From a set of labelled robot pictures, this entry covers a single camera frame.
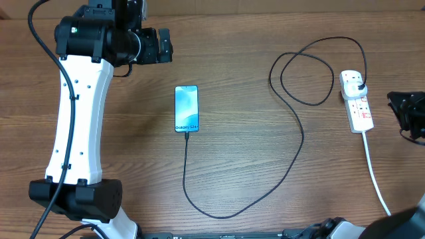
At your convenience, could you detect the blue Samsung Galaxy smartphone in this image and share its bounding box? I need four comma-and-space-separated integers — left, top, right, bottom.
175, 85, 199, 133

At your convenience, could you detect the black USB charging cable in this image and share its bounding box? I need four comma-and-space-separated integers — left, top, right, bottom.
182, 36, 368, 220

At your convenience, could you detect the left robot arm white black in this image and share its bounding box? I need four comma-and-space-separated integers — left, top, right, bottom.
29, 0, 173, 238

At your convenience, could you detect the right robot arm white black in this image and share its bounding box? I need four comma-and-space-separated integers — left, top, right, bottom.
310, 92, 424, 239

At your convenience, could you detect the white charger plug adapter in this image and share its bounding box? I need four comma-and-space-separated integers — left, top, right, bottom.
341, 82, 368, 100

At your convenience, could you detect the white power strip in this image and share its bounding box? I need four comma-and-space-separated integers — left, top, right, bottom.
339, 70, 374, 133

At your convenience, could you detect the white power strip cord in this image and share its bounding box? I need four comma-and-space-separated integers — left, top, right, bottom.
361, 131, 392, 217

